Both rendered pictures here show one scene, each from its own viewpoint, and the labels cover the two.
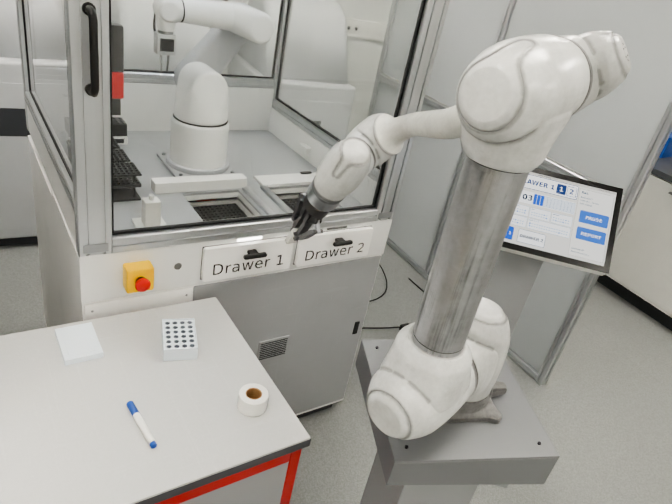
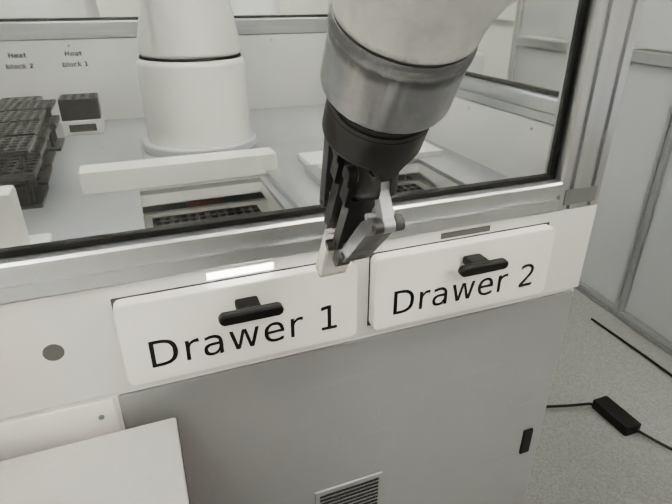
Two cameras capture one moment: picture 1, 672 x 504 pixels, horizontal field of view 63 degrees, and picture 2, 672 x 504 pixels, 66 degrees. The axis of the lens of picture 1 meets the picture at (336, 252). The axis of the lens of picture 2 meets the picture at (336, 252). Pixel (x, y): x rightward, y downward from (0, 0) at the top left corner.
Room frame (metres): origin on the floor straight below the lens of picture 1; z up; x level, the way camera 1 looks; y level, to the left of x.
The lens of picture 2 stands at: (0.93, -0.01, 1.23)
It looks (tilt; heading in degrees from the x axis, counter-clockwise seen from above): 26 degrees down; 17
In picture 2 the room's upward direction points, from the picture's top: straight up
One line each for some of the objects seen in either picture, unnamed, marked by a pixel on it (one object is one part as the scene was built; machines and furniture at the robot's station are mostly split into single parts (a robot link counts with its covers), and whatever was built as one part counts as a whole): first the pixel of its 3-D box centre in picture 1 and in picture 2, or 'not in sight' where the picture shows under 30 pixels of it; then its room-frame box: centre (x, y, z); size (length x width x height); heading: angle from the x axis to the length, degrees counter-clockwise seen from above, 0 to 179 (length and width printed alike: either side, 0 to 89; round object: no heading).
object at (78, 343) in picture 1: (78, 342); not in sight; (1.02, 0.58, 0.77); 0.13 x 0.09 x 0.02; 39
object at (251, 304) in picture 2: (253, 253); (249, 308); (1.39, 0.24, 0.91); 0.07 x 0.04 x 0.01; 128
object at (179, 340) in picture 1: (179, 338); not in sight; (1.10, 0.35, 0.78); 0.12 x 0.08 x 0.04; 23
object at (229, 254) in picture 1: (248, 258); (246, 319); (1.41, 0.25, 0.87); 0.29 x 0.02 x 0.11; 128
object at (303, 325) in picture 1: (197, 295); (237, 374); (1.82, 0.52, 0.40); 1.03 x 0.95 x 0.80; 128
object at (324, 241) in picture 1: (334, 245); (464, 275); (1.61, 0.01, 0.87); 0.29 x 0.02 x 0.11; 128
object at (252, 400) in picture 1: (252, 399); not in sight; (0.94, 0.12, 0.78); 0.07 x 0.07 x 0.04
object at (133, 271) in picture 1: (138, 277); not in sight; (1.20, 0.50, 0.88); 0.07 x 0.05 x 0.07; 128
